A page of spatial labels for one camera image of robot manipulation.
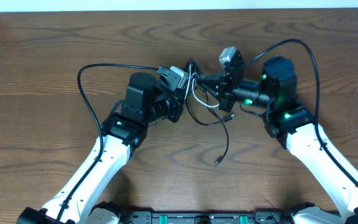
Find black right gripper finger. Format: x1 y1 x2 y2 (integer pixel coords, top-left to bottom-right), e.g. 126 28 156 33
202 84 221 101
196 72 226 86

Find white usb cable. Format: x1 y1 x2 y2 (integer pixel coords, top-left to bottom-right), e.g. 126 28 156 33
183 63 220 109

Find black usb cable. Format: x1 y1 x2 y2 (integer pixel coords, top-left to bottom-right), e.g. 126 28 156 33
183 57 231 166

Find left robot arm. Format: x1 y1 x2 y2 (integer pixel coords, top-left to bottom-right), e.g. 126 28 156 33
17 67 189 223

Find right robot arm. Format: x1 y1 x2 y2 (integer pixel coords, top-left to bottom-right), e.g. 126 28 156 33
195 57 358 223

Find black left camera cable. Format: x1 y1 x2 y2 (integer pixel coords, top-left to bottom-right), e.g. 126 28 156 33
54 63 160 224

